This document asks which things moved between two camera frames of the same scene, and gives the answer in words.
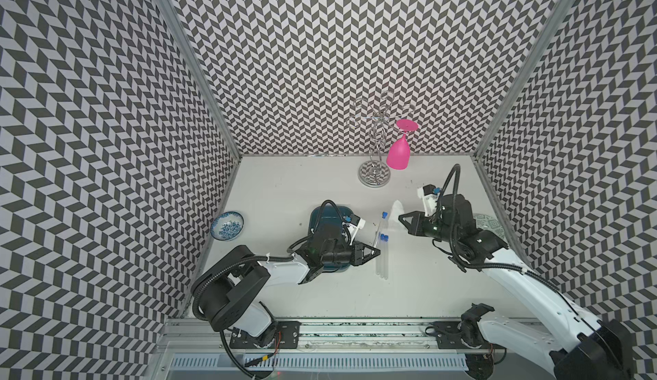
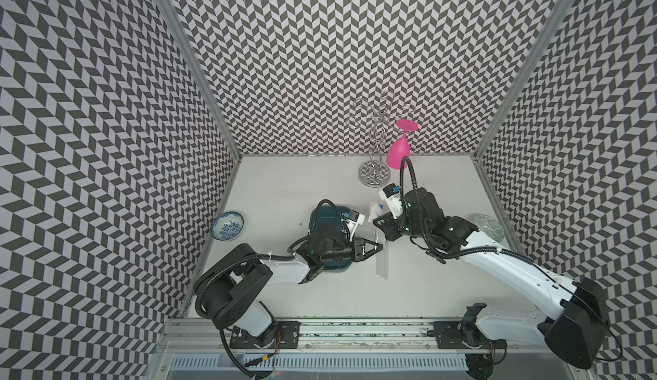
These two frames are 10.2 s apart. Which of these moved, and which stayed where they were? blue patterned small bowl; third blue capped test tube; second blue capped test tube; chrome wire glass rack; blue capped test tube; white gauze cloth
Moved: blue capped test tube; white gauze cloth
Stayed: blue patterned small bowl; third blue capped test tube; chrome wire glass rack; second blue capped test tube
